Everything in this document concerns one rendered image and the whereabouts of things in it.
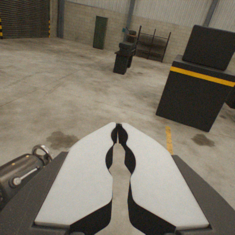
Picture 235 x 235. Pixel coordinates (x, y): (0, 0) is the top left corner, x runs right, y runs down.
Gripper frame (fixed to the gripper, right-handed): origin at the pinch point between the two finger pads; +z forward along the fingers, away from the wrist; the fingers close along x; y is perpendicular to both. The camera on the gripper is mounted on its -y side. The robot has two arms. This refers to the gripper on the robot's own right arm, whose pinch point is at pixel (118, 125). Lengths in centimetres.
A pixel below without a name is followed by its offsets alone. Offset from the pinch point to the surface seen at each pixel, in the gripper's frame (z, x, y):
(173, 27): 1259, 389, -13
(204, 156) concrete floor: 212, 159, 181
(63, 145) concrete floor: 190, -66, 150
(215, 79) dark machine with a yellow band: 311, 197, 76
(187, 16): 1251, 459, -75
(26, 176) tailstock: 32, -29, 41
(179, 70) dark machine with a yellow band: 336, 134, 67
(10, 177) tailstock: 31, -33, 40
